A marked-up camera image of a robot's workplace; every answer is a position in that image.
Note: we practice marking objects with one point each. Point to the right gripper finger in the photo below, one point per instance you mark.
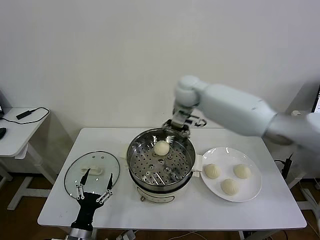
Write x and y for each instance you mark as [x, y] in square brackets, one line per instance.
[187, 131]
[168, 124]

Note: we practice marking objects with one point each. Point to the black computer mouse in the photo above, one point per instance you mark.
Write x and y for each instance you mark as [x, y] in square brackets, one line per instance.
[2, 132]

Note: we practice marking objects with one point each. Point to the white round plate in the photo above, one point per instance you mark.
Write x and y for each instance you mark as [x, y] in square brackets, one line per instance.
[225, 155]

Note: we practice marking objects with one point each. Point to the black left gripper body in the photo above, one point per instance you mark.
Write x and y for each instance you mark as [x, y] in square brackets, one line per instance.
[86, 207]

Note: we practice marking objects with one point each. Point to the white power strip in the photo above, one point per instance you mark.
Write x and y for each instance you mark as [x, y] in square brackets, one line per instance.
[127, 235]

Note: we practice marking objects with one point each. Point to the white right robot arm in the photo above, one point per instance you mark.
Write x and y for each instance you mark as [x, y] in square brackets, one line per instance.
[230, 110]

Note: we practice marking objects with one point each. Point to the dark monitor edge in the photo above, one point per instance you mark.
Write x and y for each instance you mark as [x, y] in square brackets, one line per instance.
[1, 105]

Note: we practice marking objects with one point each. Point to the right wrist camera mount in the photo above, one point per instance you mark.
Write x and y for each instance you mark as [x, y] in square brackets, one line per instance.
[182, 115]

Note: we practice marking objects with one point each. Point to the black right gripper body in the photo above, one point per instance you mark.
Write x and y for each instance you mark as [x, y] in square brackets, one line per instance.
[179, 125]

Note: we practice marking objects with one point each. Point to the white electric cooker base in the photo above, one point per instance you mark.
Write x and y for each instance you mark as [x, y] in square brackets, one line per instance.
[160, 197]

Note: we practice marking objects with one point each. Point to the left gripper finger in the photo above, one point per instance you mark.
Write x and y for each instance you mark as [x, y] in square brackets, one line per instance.
[83, 178]
[110, 183]

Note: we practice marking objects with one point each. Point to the white steamed baozi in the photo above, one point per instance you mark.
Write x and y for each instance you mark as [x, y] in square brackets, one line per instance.
[212, 171]
[230, 186]
[161, 147]
[242, 171]

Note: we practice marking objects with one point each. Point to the round glass lid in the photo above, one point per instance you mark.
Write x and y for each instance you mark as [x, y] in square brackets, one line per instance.
[105, 162]

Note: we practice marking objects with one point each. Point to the open laptop lit screen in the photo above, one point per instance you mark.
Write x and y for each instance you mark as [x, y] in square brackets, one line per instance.
[317, 100]

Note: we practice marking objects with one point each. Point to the black power adapter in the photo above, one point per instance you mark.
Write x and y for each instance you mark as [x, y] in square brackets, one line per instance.
[286, 167]

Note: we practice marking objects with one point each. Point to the stainless steel steamer pot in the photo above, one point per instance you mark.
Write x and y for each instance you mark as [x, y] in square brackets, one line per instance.
[140, 150]

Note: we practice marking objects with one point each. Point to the black power brick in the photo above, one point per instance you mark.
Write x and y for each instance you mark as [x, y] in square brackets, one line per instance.
[23, 115]

